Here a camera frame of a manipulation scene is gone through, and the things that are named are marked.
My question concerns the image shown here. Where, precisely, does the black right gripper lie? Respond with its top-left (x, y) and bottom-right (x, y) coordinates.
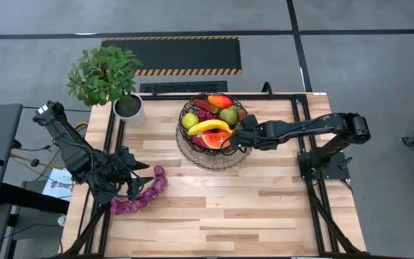
top-left (230, 114), bottom-right (278, 151)

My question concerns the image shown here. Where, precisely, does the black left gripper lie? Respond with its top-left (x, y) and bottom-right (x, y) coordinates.
top-left (98, 146), bottom-right (155, 203)

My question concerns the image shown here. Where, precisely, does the watermelon slice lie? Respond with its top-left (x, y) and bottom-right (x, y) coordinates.
top-left (201, 130), bottom-right (232, 150)

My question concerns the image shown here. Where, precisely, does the green pear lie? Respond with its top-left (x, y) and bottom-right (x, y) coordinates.
top-left (218, 107), bottom-right (239, 126)

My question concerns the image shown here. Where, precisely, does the yellow banana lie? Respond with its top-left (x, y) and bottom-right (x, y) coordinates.
top-left (187, 119), bottom-right (234, 137)

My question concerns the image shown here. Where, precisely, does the pink dragon fruit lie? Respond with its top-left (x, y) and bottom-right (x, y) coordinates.
top-left (190, 133), bottom-right (208, 149)

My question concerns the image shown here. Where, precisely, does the green apple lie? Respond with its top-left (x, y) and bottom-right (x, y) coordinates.
top-left (180, 112), bottom-right (200, 130)

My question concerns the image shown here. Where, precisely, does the white plant pot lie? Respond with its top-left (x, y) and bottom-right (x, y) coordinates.
top-left (112, 92), bottom-right (146, 129)

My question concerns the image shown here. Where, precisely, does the black perforated floor mat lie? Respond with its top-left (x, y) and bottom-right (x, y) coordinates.
top-left (139, 80), bottom-right (229, 94)

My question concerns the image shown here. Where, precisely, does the white printed paper sheet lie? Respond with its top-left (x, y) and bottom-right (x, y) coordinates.
top-left (41, 168), bottom-right (75, 202)

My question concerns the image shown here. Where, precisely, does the green leafy plant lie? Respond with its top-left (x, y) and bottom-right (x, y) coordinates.
top-left (66, 45), bottom-right (143, 108)

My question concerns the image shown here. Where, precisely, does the black hazard-striped floor mat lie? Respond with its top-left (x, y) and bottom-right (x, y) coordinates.
top-left (101, 35), bottom-right (243, 76)

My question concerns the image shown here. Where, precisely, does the black desk base beam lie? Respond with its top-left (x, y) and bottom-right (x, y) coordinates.
top-left (0, 182), bottom-right (70, 216)

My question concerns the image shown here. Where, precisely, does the grey side desk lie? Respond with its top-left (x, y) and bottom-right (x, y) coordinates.
top-left (0, 103), bottom-right (24, 212)

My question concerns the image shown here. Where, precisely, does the dark wire basket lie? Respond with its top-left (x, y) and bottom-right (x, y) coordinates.
top-left (177, 92), bottom-right (253, 156)

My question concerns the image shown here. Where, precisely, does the tan cable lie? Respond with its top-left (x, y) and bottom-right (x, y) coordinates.
top-left (11, 153), bottom-right (68, 171)

